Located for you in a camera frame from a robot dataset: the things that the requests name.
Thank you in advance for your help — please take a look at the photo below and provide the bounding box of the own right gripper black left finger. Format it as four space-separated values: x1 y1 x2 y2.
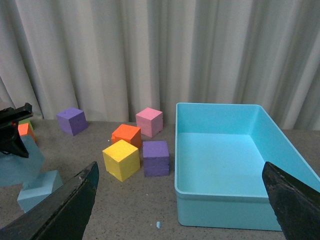
0 161 99 240

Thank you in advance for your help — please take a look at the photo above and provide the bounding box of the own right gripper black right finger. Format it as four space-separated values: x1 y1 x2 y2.
262 161 320 240

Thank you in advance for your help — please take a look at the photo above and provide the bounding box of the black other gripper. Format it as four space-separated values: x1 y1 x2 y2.
0 102 33 158

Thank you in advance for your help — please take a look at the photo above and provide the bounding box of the light blue foam block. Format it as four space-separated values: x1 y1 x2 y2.
0 135 44 187
17 170 63 213

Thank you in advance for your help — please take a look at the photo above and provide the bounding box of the orange foam block left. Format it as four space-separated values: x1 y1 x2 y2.
18 123 37 142

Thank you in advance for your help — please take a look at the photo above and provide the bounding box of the orange foam block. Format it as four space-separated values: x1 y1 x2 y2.
18 123 37 142
111 124 142 149

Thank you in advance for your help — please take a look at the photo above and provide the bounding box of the green foam block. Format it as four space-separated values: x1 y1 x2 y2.
18 119 35 131

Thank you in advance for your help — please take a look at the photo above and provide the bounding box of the purple foam block back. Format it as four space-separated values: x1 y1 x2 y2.
56 107 88 136

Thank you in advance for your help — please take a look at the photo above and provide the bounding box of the purple foam block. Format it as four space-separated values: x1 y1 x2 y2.
142 140 170 177
56 107 88 136

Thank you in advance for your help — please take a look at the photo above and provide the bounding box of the yellow foam block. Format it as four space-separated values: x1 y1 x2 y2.
102 140 141 182

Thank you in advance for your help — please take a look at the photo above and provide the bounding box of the light blue plastic bin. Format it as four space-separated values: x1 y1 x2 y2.
174 103 320 231

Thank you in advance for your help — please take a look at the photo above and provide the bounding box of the orange foam block right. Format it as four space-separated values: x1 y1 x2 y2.
111 124 142 149

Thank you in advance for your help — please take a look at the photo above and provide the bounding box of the purple foam block right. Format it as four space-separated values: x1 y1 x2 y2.
142 140 170 177

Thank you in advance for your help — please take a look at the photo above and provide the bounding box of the pink foam block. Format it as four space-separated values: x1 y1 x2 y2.
135 107 163 138

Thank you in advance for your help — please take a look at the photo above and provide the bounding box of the grey curtain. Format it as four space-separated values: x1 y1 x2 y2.
0 0 320 130

